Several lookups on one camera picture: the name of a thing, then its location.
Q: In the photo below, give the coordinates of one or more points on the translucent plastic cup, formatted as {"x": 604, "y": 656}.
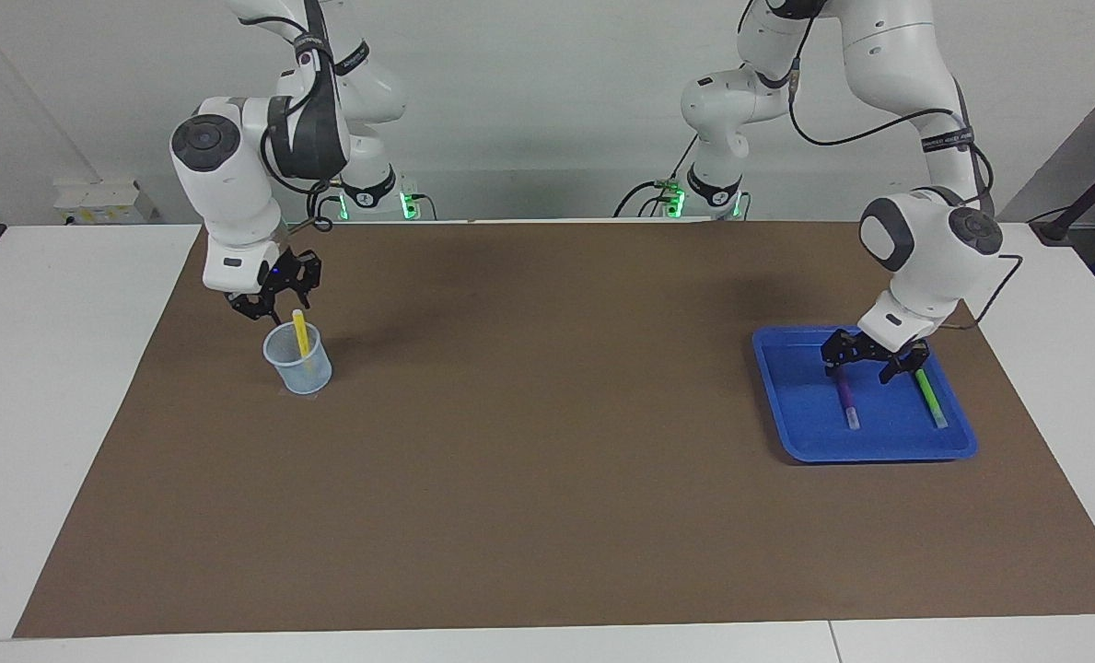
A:
{"x": 303, "y": 373}

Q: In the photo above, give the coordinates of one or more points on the black slanted pole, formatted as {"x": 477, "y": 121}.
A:
{"x": 1086, "y": 198}

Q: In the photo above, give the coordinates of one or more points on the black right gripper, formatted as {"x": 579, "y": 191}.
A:
{"x": 280, "y": 276}

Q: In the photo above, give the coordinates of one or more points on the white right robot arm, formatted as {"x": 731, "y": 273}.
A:
{"x": 234, "y": 184}

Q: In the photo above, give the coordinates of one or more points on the yellow marker pen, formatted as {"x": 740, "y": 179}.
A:
{"x": 301, "y": 336}

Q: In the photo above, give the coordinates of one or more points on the green marker pen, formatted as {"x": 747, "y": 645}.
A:
{"x": 932, "y": 401}

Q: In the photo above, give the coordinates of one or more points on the white power strip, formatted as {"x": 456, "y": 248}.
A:
{"x": 105, "y": 203}

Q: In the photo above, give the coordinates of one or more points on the blue plastic tray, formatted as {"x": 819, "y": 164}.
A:
{"x": 879, "y": 442}

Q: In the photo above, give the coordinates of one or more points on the brown table mat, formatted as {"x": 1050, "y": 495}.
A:
{"x": 547, "y": 479}

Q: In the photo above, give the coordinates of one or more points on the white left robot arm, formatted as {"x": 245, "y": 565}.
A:
{"x": 925, "y": 249}

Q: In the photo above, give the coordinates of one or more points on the purple marker pen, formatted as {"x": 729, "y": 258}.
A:
{"x": 846, "y": 401}

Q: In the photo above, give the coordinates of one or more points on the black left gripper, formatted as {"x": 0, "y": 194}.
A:
{"x": 874, "y": 348}

